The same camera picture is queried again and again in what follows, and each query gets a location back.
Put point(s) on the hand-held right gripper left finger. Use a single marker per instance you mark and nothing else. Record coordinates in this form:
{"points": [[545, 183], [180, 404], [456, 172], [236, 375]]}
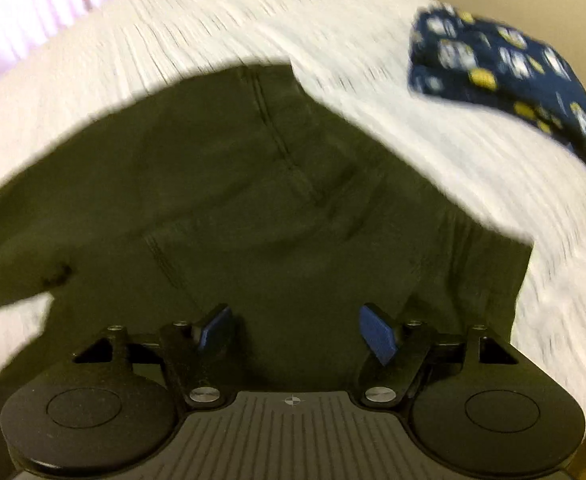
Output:
{"points": [[214, 331]]}

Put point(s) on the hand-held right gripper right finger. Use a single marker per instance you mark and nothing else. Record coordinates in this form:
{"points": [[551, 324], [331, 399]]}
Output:
{"points": [[378, 336]]}

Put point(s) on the dark green pants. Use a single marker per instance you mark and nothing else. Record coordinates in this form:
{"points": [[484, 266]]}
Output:
{"points": [[223, 210]]}

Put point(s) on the blue printed cloth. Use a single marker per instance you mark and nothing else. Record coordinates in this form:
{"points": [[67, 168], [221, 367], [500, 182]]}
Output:
{"points": [[498, 60]]}

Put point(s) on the bed with white striped bedspread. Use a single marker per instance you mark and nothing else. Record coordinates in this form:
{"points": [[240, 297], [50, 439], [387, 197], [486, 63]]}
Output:
{"points": [[373, 35]]}

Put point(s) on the pink curtain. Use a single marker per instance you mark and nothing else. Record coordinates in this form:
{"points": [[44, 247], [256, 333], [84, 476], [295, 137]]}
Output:
{"points": [[23, 0]]}

